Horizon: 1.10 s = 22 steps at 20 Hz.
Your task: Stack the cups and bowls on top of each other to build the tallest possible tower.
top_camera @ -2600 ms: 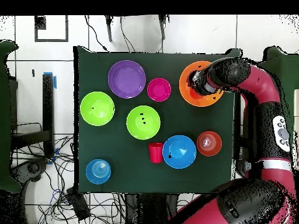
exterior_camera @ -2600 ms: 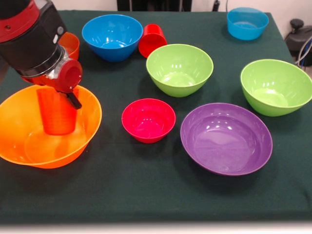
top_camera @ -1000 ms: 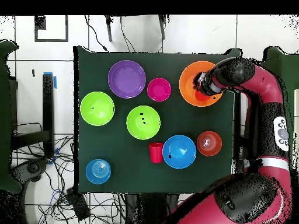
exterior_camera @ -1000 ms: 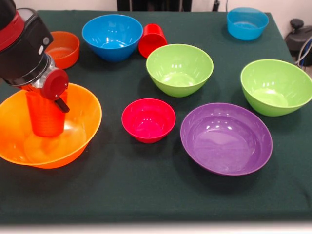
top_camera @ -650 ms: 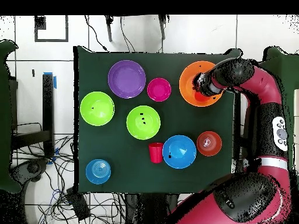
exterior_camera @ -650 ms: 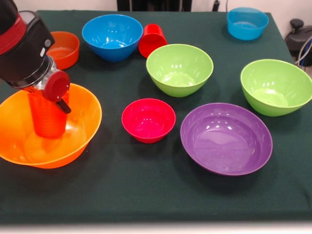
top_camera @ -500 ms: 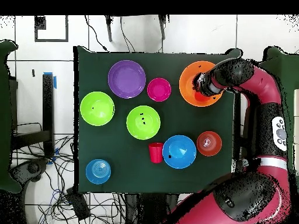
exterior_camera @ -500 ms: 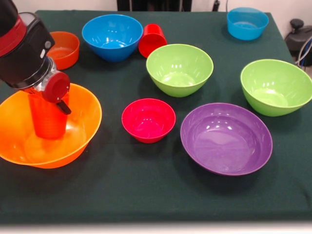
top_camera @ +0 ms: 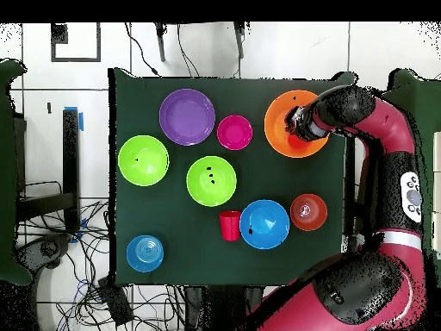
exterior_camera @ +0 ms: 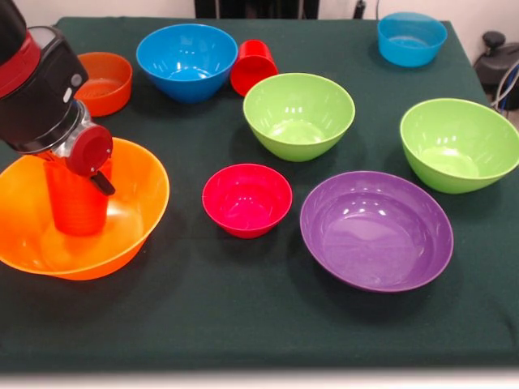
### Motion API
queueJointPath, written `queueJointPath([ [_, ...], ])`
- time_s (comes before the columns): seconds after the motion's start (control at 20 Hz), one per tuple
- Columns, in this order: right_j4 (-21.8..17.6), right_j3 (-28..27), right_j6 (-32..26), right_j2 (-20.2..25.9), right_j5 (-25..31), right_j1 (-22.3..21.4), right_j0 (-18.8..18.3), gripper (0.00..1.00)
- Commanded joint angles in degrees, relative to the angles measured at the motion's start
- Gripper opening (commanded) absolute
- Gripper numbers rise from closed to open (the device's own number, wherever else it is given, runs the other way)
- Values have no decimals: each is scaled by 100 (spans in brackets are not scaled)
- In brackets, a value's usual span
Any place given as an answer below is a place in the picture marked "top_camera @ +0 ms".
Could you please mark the red cup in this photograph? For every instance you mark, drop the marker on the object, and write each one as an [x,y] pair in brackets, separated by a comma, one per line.
[230,227]

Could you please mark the large yellow-orange bowl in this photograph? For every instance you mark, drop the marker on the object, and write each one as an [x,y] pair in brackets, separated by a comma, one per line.
[275,127]

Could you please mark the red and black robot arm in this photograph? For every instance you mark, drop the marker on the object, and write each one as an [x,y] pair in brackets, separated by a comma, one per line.
[389,127]

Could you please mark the green bowl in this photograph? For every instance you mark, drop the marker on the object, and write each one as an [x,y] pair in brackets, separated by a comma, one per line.
[143,169]
[211,189]

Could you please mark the small pink-red bowl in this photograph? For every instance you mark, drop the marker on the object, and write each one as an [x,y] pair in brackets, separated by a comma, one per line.
[234,132]

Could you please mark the dark green table cloth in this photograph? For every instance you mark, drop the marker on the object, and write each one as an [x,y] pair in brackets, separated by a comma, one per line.
[172,220]

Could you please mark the purple bowl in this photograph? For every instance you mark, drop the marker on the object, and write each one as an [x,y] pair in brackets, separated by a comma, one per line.
[187,116]

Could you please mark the small orange bowl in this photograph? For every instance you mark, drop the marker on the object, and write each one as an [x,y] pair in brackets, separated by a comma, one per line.
[308,220]

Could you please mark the small light blue bowl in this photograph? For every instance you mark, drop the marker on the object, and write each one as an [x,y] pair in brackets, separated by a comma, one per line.
[144,253]

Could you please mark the black metal beam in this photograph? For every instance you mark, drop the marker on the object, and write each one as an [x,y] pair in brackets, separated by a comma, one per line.
[350,179]

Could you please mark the black stand leg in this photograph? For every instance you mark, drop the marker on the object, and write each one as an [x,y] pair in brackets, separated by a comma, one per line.
[239,38]
[160,41]

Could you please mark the black power strip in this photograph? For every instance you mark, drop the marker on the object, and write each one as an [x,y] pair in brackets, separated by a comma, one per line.
[115,303]

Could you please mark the green cloth side table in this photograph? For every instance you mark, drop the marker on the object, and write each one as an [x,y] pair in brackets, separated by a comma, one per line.
[425,100]
[8,172]

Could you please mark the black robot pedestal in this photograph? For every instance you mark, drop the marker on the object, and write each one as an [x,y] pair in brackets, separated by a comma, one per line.
[220,310]

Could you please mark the black metal frame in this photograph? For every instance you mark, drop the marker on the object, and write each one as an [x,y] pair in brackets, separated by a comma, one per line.
[70,155]

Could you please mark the black square frame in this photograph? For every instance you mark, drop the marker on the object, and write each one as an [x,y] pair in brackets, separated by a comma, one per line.
[98,41]

